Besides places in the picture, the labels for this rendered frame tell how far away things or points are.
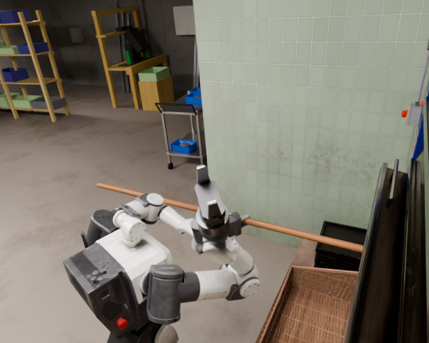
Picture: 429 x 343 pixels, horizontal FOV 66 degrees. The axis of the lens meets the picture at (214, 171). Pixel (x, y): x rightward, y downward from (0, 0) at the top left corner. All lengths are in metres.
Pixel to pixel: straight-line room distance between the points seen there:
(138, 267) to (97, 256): 0.16
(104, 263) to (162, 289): 0.23
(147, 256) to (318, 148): 1.82
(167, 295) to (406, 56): 1.96
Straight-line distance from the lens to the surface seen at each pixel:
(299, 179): 2.81
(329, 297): 2.09
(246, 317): 2.70
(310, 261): 2.28
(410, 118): 2.13
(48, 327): 3.04
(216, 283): 1.11
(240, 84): 2.69
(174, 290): 1.03
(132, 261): 1.13
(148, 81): 7.19
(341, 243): 1.47
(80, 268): 1.18
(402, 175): 1.60
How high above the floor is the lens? 2.14
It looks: 28 degrees down
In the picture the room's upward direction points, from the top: 4 degrees counter-clockwise
